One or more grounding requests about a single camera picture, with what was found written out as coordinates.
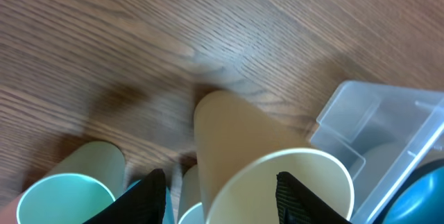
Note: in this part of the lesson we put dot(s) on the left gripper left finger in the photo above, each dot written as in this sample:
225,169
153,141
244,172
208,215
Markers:
119,211

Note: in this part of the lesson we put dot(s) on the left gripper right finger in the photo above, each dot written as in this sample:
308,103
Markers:
296,204

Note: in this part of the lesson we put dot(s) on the cream tall cup front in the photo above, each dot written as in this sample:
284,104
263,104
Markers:
240,152

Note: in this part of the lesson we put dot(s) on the dark blue bowl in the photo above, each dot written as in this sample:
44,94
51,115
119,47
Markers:
419,200

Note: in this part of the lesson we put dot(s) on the pink small cup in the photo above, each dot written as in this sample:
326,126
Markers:
8,214

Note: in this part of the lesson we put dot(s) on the clear plastic storage container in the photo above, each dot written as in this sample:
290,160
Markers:
380,133

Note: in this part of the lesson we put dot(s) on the light blue small cup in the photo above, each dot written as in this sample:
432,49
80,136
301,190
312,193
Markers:
168,206

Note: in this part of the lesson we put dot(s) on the grey small cup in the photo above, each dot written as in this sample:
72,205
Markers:
190,210

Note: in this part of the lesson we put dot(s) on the mint green small cup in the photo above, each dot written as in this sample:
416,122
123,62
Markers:
78,188

